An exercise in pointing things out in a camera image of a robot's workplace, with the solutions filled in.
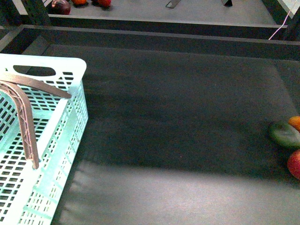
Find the light blue plastic basket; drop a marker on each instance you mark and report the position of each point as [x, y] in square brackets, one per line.
[30, 196]

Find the red yellow apple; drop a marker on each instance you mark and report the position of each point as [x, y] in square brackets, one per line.
[293, 164]

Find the black conveyor mat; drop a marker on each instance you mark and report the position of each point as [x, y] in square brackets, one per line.
[181, 139]

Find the metal stand leg left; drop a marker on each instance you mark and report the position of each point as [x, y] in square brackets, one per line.
[172, 4]

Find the metal stand leg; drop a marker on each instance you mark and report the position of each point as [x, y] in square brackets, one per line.
[172, 4]
[227, 3]

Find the red fruit on shelf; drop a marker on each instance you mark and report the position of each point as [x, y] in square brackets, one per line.
[102, 3]

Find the orange fruit on shelf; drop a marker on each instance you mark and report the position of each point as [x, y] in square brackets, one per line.
[79, 2]

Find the metal stand leg right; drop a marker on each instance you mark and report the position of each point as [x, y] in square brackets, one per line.
[227, 3]

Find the dark purple onion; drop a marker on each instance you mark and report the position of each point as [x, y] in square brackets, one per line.
[61, 7]

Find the orange mango fruit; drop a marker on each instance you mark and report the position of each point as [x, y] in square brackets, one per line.
[295, 122]

